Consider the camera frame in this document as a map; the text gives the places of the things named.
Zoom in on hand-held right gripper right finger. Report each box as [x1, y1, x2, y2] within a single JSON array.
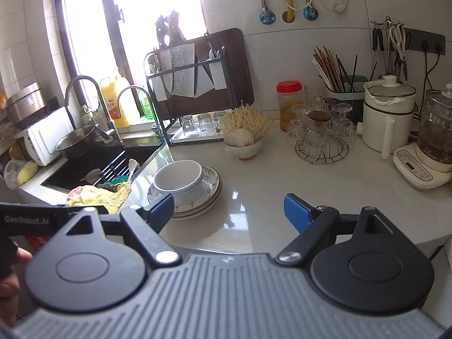
[[275, 193, 391, 266]]

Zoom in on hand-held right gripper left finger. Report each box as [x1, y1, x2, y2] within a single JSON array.
[[64, 194, 181, 266]]

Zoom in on white leaf-pattern plate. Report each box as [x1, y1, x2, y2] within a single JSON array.
[[166, 184, 224, 220], [150, 180, 223, 216]]

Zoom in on colourful floral plate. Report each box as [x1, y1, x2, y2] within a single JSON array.
[[147, 164, 220, 212]]

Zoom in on person's left hand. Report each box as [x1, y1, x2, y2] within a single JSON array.
[[0, 246, 33, 299]]

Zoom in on yellow food in plastic bag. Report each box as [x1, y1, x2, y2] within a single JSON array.
[[3, 160, 39, 189]]

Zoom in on pink cloth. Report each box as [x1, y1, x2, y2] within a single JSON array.
[[67, 185, 89, 202]]

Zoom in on yellow cloth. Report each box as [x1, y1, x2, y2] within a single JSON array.
[[67, 181, 132, 214]]

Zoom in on black sink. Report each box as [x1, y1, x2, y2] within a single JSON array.
[[40, 145, 163, 195]]

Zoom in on black sink drying rack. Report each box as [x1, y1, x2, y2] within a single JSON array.
[[99, 150, 142, 184]]

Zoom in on white tray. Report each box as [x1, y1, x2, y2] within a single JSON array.
[[171, 127, 227, 144]]

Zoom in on white garlic bowl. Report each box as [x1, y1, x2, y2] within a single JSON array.
[[223, 138, 264, 160]]

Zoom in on white microwave oven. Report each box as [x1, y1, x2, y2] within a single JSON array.
[[14, 107, 75, 167]]

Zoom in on metal pot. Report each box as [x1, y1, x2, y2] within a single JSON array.
[[55, 125, 97, 160]]

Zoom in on tall metal faucet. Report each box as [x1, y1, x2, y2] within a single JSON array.
[[64, 75, 124, 145]]

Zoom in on small metal faucet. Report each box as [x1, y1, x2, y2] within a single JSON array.
[[116, 86, 165, 138]]

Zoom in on garlic bulb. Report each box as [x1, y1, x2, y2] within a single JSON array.
[[225, 128, 255, 147]]

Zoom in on cluster of clear glass cups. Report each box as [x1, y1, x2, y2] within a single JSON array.
[[287, 103, 355, 149]]

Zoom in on bundle of dried noodles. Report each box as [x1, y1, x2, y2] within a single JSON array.
[[220, 101, 278, 142]]

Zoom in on green liquid bottle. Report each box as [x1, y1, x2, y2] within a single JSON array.
[[138, 88, 156, 119]]

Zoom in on red-lid plastic jar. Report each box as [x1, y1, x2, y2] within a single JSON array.
[[276, 81, 303, 132]]

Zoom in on silver rice cooker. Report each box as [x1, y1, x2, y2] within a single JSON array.
[[5, 82, 46, 130]]

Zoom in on orange liquid bottle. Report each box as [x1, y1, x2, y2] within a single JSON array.
[[99, 74, 131, 128]]

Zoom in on tall clear glass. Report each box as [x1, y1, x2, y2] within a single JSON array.
[[304, 83, 326, 112]]

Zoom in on white electric pot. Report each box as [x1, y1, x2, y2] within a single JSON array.
[[357, 75, 417, 158]]

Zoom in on pale green chopstick holder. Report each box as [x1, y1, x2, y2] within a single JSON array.
[[325, 74, 370, 114]]

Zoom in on plain steel kitchen knife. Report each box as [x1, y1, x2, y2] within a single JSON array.
[[194, 60, 213, 98]]

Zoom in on hammered steel cleaver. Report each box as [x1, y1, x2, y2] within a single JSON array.
[[169, 10, 196, 97]]

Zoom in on bundle of wooden chopsticks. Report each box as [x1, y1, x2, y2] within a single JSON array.
[[312, 46, 346, 92]]

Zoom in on black dish rack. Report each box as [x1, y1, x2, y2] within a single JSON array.
[[144, 33, 238, 147]]

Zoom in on bundle of black chopsticks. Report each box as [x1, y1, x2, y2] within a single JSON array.
[[335, 55, 359, 92]]

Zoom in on glass kettle with cream base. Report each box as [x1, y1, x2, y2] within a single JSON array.
[[393, 84, 452, 192]]

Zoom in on hanging kitchen utensils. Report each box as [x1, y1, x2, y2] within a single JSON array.
[[370, 16, 412, 82]]

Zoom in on wire cup rack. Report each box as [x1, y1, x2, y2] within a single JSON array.
[[295, 138, 350, 165]]

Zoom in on white charger cable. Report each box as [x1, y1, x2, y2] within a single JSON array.
[[311, 0, 350, 15]]

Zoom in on black wall socket strip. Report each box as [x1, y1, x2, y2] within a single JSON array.
[[403, 27, 446, 56]]

